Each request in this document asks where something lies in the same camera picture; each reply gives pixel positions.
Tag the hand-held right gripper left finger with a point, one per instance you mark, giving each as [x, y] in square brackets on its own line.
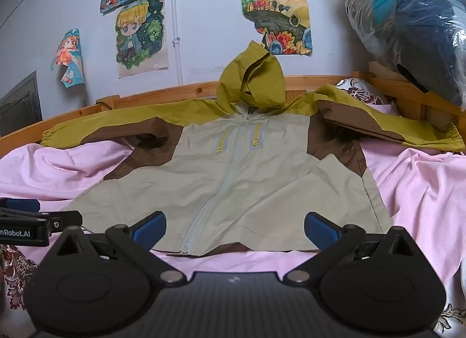
[147, 229]

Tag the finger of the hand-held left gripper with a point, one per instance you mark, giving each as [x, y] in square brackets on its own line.
[67, 219]
[20, 204]

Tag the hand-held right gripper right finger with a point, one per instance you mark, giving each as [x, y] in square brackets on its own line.
[320, 230]

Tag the beige brown olive hooded jacket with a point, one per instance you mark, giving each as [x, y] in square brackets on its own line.
[233, 178]

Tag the clear plastic bag of clothes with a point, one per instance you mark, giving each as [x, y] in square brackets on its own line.
[418, 32]

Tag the pink bed sheet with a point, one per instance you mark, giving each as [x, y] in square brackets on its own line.
[418, 185]

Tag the floral pillow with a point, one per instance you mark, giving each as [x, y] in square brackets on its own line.
[358, 90]

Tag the small orange-haired girl drawing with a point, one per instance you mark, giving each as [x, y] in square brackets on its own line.
[69, 54]

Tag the blond figure drawing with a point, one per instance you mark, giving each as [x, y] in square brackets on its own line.
[140, 32]

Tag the landscape drawing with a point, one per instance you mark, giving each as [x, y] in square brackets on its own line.
[273, 14]

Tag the dark wall panel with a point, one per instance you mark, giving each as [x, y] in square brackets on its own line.
[18, 105]

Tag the wooden bed frame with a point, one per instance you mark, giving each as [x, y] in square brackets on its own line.
[164, 92]

